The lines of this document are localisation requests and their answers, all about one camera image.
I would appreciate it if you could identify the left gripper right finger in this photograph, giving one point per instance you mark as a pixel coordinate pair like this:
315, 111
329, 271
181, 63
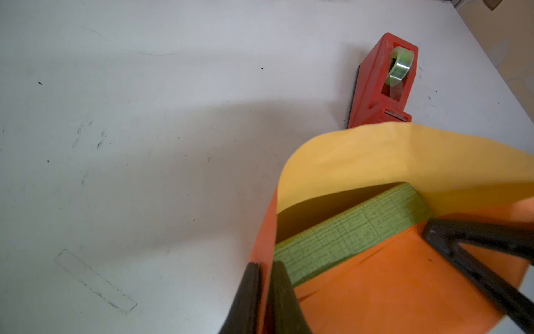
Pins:
286, 314

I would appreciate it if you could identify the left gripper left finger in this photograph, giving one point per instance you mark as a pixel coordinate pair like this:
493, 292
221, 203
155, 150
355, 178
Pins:
243, 314

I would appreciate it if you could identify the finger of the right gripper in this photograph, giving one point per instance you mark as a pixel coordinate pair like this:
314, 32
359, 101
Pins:
447, 236

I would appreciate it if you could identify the green gift box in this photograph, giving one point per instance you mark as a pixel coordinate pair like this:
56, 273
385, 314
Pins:
355, 230

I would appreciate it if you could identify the yellow orange wrapping paper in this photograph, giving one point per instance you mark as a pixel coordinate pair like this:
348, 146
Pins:
401, 285

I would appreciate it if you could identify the red tape dispenser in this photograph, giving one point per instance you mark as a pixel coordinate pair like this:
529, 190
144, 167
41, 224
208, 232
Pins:
383, 83

